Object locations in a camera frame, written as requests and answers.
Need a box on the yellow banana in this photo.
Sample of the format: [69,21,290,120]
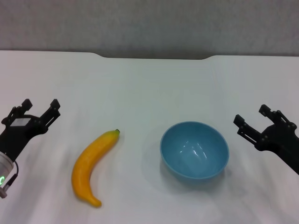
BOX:
[71,129,121,208]

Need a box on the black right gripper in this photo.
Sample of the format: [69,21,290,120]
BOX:
[233,104,299,175]

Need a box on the blue plastic bowl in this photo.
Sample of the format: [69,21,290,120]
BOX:
[160,120,230,183]

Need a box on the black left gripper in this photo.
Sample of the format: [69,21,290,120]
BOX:
[0,98,62,162]

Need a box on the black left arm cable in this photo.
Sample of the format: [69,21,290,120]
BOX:
[0,160,20,199]

